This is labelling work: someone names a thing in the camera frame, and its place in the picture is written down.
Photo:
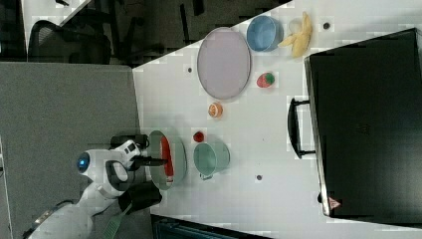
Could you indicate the large grey plate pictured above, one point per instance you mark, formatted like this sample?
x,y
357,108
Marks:
x,y
224,64

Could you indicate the red and green strawberry toy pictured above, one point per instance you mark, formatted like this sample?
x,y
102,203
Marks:
x,y
265,80

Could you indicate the small red strawberry toy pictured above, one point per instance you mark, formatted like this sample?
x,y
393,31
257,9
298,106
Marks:
x,y
198,136

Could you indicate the plush peeled banana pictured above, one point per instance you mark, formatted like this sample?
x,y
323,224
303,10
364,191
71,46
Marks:
x,y
301,33

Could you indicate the black office chair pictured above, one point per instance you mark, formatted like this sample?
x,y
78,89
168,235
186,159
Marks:
x,y
50,43

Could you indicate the silver toaster oven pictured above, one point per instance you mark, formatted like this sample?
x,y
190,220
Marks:
x,y
366,112

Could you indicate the green mug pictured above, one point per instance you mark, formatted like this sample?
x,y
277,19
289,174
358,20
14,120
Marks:
x,y
210,158

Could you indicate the plush orange half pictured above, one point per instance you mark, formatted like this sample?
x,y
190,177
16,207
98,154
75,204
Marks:
x,y
215,110

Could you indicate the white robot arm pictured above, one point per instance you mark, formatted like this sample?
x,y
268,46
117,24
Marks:
x,y
111,172

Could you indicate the black cylinder with green tag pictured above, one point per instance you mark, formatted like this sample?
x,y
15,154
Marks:
x,y
138,197

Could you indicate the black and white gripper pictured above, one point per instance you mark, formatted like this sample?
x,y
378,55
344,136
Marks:
x,y
132,147

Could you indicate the blue bowl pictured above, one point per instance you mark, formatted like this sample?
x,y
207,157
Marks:
x,y
264,33

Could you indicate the blue metal frame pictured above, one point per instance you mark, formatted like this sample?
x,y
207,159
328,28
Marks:
x,y
170,228

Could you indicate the red plush ketchup bottle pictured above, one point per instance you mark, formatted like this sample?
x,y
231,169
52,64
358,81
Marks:
x,y
166,155

